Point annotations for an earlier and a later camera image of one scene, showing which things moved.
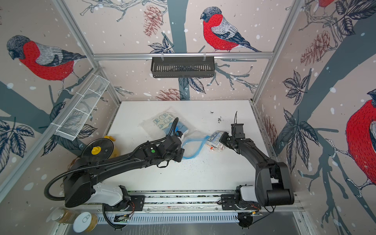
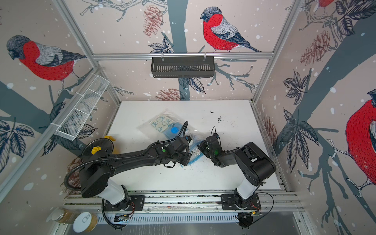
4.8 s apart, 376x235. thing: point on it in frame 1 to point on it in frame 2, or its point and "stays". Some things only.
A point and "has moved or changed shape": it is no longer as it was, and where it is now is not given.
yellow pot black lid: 100,149 stays
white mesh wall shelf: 82,109 stays
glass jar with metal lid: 64,215 stays
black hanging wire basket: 182,68 stays
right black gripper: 223,139 to 202,145
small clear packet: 213,143 has moved or changed shape
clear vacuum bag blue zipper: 167,121 has moved or changed shape
